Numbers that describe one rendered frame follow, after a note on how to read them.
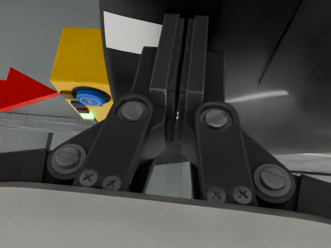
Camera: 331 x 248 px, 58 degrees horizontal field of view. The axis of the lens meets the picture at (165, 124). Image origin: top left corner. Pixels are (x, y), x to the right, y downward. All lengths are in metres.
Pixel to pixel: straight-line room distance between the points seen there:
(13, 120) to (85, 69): 0.63
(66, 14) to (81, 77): 0.75
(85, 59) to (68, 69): 0.03
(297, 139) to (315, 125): 0.02
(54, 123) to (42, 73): 0.18
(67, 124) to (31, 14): 0.45
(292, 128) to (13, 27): 1.11
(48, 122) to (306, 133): 0.87
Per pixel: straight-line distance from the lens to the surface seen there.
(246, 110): 0.16
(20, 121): 1.02
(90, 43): 0.44
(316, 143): 0.20
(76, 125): 0.95
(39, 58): 1.09
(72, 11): 1.16
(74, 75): 0.42
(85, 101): 0.44
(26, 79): 0.17
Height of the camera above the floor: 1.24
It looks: 19 degrees down
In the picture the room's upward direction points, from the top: 174 degrees counter-clockwise
